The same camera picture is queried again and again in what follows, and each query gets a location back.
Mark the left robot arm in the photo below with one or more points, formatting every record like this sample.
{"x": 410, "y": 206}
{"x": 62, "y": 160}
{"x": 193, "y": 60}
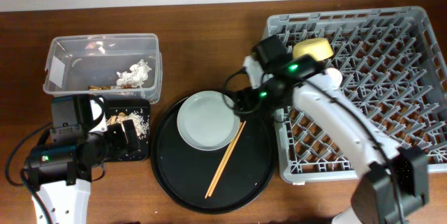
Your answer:
{"x": 60, "y": 169}

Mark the crumpled white tissue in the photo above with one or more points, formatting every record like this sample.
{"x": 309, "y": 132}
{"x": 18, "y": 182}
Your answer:
{"x": 135, "y": 77}

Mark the round black tray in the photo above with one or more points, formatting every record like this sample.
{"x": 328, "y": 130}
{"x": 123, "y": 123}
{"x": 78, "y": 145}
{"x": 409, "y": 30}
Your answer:
{"x": 185, "y": 173}

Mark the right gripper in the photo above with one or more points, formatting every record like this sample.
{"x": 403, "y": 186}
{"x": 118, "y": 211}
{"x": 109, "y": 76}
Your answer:
{"x": 242, "y": 98}

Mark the wooden chopstick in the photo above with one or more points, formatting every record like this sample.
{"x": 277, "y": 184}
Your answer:
{"x": 227, "y": 161}
{"x": 223, "y": 161}

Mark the yellow bowl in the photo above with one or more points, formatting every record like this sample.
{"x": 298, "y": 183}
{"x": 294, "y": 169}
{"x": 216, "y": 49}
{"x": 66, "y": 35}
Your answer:
{"x": 318, "y": 48}

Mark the clear plastic bin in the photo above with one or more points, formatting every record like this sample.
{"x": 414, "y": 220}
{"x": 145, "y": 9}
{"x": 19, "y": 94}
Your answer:
{"x": 76, "y": 62}

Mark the black rectangular tray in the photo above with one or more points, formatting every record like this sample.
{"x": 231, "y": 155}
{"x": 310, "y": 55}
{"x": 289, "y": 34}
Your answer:
{"x": 139, "y": 111}

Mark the grey-green round plate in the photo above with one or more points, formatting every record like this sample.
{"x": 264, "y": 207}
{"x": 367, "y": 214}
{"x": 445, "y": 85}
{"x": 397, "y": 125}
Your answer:
{"x": 206, "y": 121}

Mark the pink cup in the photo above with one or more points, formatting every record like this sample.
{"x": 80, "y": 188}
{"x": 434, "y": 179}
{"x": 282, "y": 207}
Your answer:
{"x": 335, "y": 76}

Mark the brown scraps in bin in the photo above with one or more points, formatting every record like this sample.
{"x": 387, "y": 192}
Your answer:
{"x": 120, "y": 90}

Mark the grey dishwasher rack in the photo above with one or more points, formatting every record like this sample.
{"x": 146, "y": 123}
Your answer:
{"x": 392, "y": 70}

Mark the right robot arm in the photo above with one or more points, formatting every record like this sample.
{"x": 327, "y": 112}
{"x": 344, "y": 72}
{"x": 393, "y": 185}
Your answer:
{"x": 393, "y": 180}

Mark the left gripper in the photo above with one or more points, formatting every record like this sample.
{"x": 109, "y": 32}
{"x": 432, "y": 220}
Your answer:
{"x": 121, "y": 146}

